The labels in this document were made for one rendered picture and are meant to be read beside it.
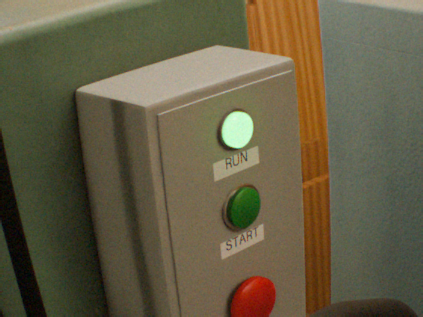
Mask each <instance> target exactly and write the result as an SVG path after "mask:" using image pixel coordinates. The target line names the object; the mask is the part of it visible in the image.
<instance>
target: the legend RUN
mask: <svg viewBox="0 0 423 317"><path fill-rule="evenodd" d="M257 163H259V157H258V147H257V146H256V147H254V148H252V149H249V150H247V151H245V152H241V153H240V154H235V155H232V156H230V157H228V158H226V159H224V160H221V161H219V162H216V163H214V164H213V168H214V177H215V181H218V180H221V179H224V178H225V177H228V176H230V175H232V174H235V173H237V172H239V171H242V170H244V169H246V168H249V167H251V166H253V165H256V164H257Z"/></svg>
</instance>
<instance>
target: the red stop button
mask: <svg viewBox="0 0 423 317"><path fill-rule="evenodd" d="M275 301H276V290H275V286H274V283H273V282H272V281H271V280H269V279H268V278H265V277H261V276H254V277H251V278H250V279H247V280H245V282H243V283H242V285H241V286H240V287H239V288H238V289H237V291H236V293H235V294H234V296H233V299H232V303H231V307H230V314H231V317H268V316H269V315H270V314H271V312H272V310H273V307H274V304H275Z"/></svg>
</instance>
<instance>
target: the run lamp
mask: <svg viewBox="0 0 423 317"><path fill-rule="evenodd" d="M218 134H219V139H220V142H221V144H222V145H223V146H224V147H225V148H226V149H229V150H238V149H241V148H242V147H243V146H244V145H246V144H247V143H248V142H249V140H250V139H251V137H252V120H251V117H250V115H249V114H248V113H247V112H246V111H245V110H244V109H240V108H232V109H230V110H228V111H227V113H226V114H225V115H224V117H223V118H222V119H221V123H220V126H219V130H218Z"/></svg>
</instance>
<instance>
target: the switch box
mask: <svg viewBox="0 0 423 317"><path fill-rule="evenodd" d="M76 108H77V113H78V119H79V123H78V124H79V133H80V139H81V144H82V158H83V164H84V169H85V179H86V183H87V189H88V198H89V203H90V209H91V218H92V223H93V228H94V234H95V238H96V243H97V252H98V257H99V262H100V270H101V272H102V277H103V286H104V290H105V295H106V300H107V305H108V310H109V314H110V317H231V314H230V307H231V303H232V299H233V296H234V294H235V293H236V291H237V289H238V288H239V287H240V286H241V285H242V283H243V282H245V280H247V279H250V278H251V277H254V276H261V277H265V278H268V279H269V280H271V281H272V282H273V283H274V286H275V290H276V301H275V304H274V307H273V310H272V312H271V314H270V315H269V316H268V317H306V312H305V309H306V300H305V291H306V288H305V264H304V255H305V252H304V214H303V203H304V201H303V188H302V174H301V148H300V135H299V121H298V96H297V83H296V77H295V63H294V61H293V59H291V58H288V57H284V56H280V55H276V54H267V53H263V52H258V51H250V50H245V49H240V48H232V47H227V46H212V47H209V48H206V49H202V50H200V51H195V52H192V53H189V54H185V55H183V56H179V57H175V58H171V59H167V60H163V61H160V62H158V63H154V64H150V65H148V66H144V67H141V68H138V69H134V70H132V71H128V72H125V73H122V74H119V75H115V76H113V77H109V78H105V79H103V80H100V81H98V82H95V83H93V84H90V85H86V86H84V87H81V88H79V89H78V90H76ZM232 108H240V109H244V110H245V111H246V112H247V113H248V114H249V115H250V117H251V120H252V137H251V139H250V140H249V142H248V143H247V144H246V145H244V146H243V147H242V148H241V149H238V150H229V149H226V148H225V147H224V146H223V145H222V144H221V142H220V139H219V134H218V130H219V126H220V123H221V119H222V118H223V117H224V115H225V114H226V113H227V111H228V110H230V109H232ZM256 146H257V147H258V157H259V163H257V164H256V165H253V166H251V167H249V168H246V169H244V170H242V171H239V172H237V173H235V174H232V175H230V176H228V177H225V178H224V179H221V180H218V181H215V177H214V168H213V164H214V163H216V162H219V161H221V160H224V159H226V158H228V157H230V156H232V155H235V154H240V153H241V152H245V151H247V150H249V149H252V148H254V147H256ZM244 182H246V183H250V184H251V185H253V186H254V187H255V188H256V189H257V191H258V193H259V196H260V199H261V209H260V212H259V215H258V216H257V218H256V220H255V221H254V223H253V224H251V225H250V226H249V227H247V228H246V229H244V230H242V231H236V230H232V229H230V228H228V227H227V226H226V224H225V223H224V218H223V204H224V200H225V198H226V197H227V193H228V192H229V191H230V189H231V188H232V187H234V186H235V185H236V184H238V183H244ZM261 224H263V229H264V239H263V240H261V241H259V242H256V243H255V244H253V245H251V246H249V247H247V248H245V249H243V250H241V251H238V252H236V253H235V254H232V255H230V256H229V257H226V258H224V259H223V260H222V256H221V244H223V243H224V242H226V241H228V240H230V239H232V238H234V237H236V236H238V235H241V234H243V233H244V232H246V231H248V230H250V229H254V228H255V227H257V226H260V225H261Z"/></svg>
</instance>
